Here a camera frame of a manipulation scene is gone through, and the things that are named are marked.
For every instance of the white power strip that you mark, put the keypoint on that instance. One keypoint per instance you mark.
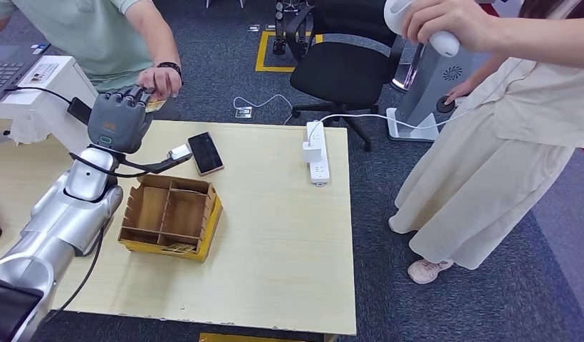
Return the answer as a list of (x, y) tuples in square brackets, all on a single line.
[(319, 174)]

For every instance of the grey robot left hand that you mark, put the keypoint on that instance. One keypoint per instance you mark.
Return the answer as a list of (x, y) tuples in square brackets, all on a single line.
[(115, 125)]

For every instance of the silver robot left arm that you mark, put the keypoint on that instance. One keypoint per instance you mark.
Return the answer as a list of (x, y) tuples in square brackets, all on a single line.
[(61, 222)]

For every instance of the yellow floor tape square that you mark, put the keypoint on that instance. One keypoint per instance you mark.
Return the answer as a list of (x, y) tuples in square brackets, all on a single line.
[(261, 52)]

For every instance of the dark grey laptop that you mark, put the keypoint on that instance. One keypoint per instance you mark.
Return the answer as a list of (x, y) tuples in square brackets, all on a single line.
[(9, 66)]

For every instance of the white handheld controller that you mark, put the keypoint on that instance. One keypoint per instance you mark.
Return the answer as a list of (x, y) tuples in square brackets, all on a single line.
[(445, 45)]

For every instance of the person's left forearm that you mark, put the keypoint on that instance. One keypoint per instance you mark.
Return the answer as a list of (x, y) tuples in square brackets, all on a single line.
[(153, 33), (547, 45)]

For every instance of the crumpled white tissue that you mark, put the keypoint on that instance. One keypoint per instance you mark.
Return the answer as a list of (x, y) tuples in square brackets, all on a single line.
[(27, 131)]

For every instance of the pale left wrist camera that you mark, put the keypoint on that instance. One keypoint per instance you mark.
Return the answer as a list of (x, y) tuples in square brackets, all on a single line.
[(179, 152)]

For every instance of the black power adapter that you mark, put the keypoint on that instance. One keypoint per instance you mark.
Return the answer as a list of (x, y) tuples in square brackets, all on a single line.
[(78, 109)]

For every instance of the person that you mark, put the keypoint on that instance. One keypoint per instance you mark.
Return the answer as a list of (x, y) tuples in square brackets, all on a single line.
[(485, 203), (84, 37)]

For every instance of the white desk riser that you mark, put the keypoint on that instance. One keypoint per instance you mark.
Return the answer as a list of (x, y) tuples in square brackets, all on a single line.
[(18, 109)]

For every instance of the metal floor socket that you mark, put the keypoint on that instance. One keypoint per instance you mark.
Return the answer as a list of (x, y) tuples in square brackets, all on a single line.
[(243, 112)]

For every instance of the black phone pink case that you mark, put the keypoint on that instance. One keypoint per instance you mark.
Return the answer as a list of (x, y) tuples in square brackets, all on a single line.
[(208, 156)]

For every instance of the black robot legs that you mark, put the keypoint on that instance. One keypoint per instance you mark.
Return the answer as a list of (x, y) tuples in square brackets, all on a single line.
[(279, 45)]

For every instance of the person's left hand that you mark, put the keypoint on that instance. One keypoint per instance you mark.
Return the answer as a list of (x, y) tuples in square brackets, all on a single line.
[(452, 21), (162, 81)]

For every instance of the black round disc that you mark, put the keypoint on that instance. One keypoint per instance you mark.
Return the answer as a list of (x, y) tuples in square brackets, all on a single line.
[(445, 105)]

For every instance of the person's right hand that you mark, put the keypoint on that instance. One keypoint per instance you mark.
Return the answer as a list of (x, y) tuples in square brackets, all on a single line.
[(459, 92)]

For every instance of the white plug charger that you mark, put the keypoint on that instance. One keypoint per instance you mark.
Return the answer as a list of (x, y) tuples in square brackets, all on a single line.
[(312, 152)]

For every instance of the white printed label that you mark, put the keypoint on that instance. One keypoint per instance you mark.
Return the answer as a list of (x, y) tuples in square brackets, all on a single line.
[(42, 74)]

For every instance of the wooden divider box yellow base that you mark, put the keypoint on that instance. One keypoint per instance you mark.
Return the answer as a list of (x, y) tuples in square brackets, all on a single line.
[(146, 212)]

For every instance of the gold patterned card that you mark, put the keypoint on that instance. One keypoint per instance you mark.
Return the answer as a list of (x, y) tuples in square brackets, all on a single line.
[(178, 248), (157, 105)]

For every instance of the black camera bracket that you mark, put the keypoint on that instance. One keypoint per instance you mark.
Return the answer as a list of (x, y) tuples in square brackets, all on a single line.
[(150, 167)]

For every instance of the black wristwatch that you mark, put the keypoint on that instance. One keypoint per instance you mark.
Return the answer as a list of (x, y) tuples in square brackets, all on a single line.
[(169, 65)]

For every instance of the black office chair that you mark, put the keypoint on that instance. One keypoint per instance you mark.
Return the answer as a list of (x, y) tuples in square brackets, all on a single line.
[(341, 71)]

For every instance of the pale pink shoe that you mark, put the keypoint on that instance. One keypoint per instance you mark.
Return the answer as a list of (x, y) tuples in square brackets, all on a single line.
[(426, 272)]

